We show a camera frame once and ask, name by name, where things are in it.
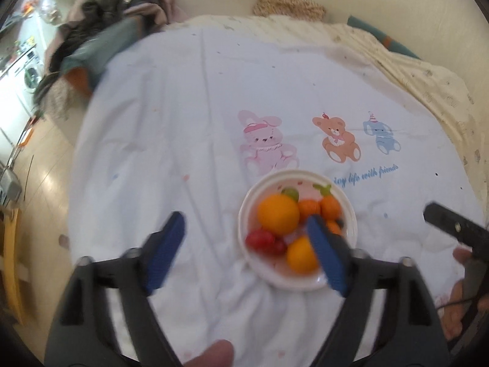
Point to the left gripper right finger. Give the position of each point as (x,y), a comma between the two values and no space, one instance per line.
(409,333)

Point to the person's right hand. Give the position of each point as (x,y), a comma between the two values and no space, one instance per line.
(451,320)

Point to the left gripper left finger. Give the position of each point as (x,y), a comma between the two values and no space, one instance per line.
(82,332)

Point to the large oval orange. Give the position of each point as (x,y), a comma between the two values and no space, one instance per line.
(300,256)

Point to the person's left hand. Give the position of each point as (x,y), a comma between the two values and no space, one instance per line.
(219,354)

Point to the leopard print pillow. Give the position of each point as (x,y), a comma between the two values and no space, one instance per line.
(306,10)

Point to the pile of dark clothes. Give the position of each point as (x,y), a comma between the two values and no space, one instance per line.
(86,19)

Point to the small tangerine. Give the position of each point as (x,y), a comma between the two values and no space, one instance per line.
(334,227)
(307,208)
(330,208)

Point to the teal cushion by wall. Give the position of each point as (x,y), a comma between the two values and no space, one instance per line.
(388,42)

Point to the grey metal stool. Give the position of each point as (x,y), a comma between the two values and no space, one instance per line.
(11,187)

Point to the white cartoon bear sheet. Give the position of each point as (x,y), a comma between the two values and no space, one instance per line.
(191,118)

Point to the green round fruit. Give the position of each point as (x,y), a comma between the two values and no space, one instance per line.
(291,192)

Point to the large orange in plate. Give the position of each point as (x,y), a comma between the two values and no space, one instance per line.
(278,214)

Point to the teal orange blanket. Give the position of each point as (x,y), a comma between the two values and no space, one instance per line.
(84,68)

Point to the pink strawberry ceramic plate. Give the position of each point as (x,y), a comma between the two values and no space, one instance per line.
(274,269)

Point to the yellow wooden chair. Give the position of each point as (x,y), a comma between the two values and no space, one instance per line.
(11,269)

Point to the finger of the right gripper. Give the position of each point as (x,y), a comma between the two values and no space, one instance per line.
(461,228)

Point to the red cherry tomato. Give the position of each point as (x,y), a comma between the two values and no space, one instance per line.
(278,248)
(260,240)

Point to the small tangerine in plate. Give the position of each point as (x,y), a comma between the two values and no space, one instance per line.
(307,208)

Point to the white washing machine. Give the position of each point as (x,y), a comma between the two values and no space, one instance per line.
(26,71)

